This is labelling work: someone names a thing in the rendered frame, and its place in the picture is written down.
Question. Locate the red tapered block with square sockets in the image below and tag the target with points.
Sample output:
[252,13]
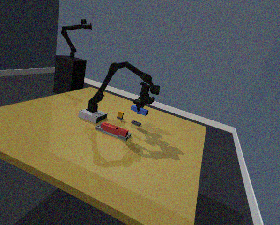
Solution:
[114,129]

